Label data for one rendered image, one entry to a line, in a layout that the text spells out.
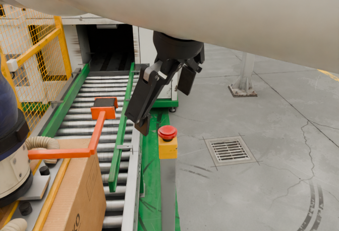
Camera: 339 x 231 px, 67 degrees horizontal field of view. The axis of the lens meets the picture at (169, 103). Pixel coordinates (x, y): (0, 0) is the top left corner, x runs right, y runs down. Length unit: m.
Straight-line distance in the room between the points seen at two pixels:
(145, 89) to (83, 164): 0.63
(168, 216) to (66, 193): 0.50
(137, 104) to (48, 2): 0.23
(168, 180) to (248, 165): 1.43
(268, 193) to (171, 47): 1.95
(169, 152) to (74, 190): 0.34
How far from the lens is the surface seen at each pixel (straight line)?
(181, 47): 0.35
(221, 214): 2.01
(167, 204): 1.16
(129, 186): 1.34
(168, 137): 0.90
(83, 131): 1.86
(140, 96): 0.39
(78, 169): 0.95
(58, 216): 0.84
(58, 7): 0.20
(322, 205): 2.31
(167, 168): 1.01
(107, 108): 0.96
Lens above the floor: 1.58
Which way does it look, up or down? 30 degrees down
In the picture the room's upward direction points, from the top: straight up
